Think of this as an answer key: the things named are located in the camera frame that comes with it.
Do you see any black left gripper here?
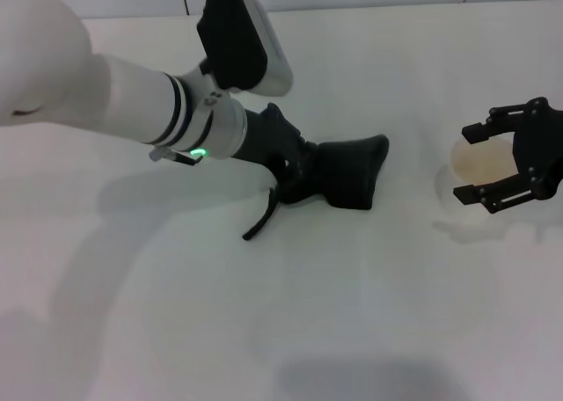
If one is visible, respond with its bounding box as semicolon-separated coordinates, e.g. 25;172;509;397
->
232;102;325;204

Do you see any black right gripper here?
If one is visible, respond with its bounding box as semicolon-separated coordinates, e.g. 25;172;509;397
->
452;96;563;215

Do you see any white paper cup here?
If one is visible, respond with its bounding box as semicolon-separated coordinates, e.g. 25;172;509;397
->
435;136;520;213

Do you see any dark rag with strap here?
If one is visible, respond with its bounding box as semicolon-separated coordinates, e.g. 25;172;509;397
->
242;133;391;243

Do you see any short black wrist cable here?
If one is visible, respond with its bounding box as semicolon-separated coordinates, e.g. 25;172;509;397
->
173;150;207;167

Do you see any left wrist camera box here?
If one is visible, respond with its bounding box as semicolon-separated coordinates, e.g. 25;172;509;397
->
195;0;295;98

